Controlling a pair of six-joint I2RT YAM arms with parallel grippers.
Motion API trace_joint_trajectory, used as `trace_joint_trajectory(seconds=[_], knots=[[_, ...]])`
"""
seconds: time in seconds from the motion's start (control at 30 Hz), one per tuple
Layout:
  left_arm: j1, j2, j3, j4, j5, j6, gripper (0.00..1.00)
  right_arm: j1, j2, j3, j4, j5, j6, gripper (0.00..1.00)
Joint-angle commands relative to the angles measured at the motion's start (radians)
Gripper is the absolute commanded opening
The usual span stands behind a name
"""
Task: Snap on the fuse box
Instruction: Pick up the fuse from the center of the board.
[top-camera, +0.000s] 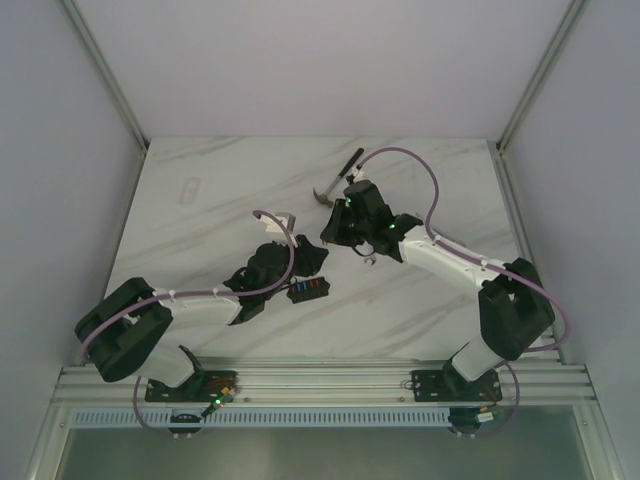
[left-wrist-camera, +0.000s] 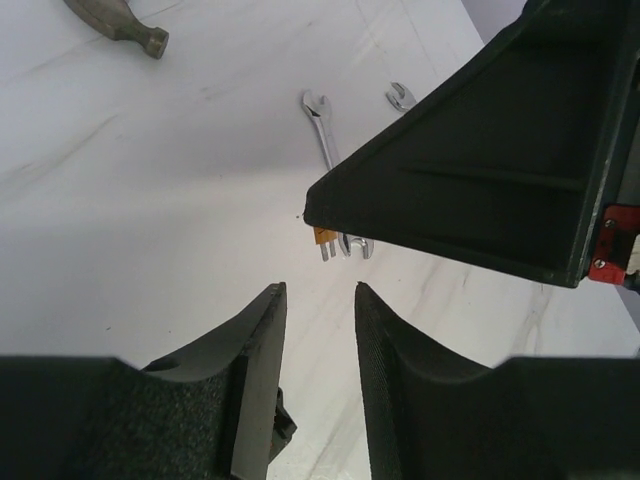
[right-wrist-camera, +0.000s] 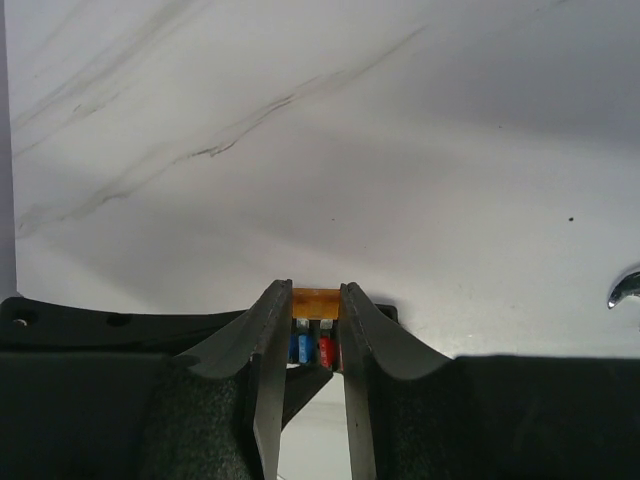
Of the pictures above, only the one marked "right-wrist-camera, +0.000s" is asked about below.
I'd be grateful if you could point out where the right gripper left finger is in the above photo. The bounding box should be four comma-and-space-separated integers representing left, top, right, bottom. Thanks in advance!
1, 280, 293, 479

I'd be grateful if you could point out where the small chrome open-end wrench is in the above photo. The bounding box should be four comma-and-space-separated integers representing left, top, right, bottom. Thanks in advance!
607, 271, 640, 310

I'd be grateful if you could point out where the blue blade fuse right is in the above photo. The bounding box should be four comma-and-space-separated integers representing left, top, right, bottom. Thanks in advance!
288, 333, 315, 365

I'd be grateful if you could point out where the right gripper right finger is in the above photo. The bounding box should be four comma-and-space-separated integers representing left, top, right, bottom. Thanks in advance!
339, 283, 639, 479

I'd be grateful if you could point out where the black fuse box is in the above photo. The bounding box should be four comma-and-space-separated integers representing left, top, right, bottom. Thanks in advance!
284, 299, 401, 374

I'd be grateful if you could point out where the orange blade fuse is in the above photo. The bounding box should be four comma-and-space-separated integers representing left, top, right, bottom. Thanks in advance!
292, 288, 340, 329

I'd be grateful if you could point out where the red blade fuse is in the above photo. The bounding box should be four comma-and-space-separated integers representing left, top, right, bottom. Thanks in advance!
318, 336, 336, 370

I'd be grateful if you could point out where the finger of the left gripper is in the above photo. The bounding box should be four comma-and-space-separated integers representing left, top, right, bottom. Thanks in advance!
0, 295, 331, 431

